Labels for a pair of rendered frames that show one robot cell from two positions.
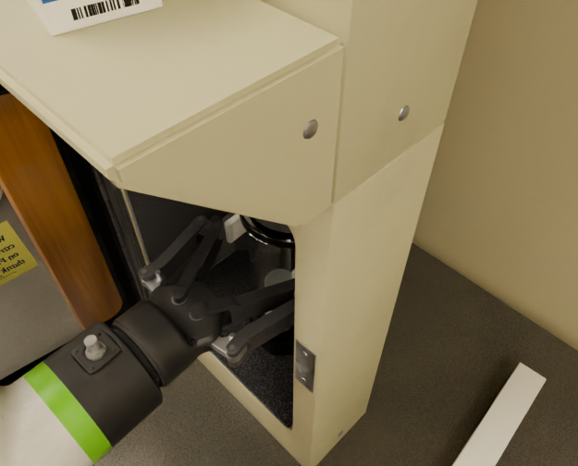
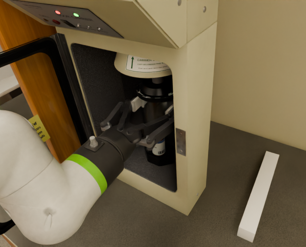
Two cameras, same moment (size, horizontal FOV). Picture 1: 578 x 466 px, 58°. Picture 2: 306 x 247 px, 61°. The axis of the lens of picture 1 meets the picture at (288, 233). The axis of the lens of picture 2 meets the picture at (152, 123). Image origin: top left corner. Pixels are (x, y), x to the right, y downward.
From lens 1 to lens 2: 0.19 m
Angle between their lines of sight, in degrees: 11
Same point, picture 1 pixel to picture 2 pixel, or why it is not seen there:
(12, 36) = not seen: outside the picture
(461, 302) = (234, 137)
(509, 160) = (239, 68)
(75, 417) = (92, 168)
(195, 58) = not seen: outside the picture
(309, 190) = (180, 31)
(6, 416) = (63, 169)
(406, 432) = (225, 190)
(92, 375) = (95, 152)
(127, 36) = not seen: outside the picture
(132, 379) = (111, 153)
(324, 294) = (186, 92)
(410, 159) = (208, 34)
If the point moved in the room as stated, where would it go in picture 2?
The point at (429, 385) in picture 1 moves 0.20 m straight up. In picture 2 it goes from (230, 170) to (238, 119)
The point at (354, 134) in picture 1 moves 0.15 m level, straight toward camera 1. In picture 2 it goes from (191, 11) to (213, 55)
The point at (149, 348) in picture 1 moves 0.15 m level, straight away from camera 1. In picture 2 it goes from (115, 142) to (80, 110)
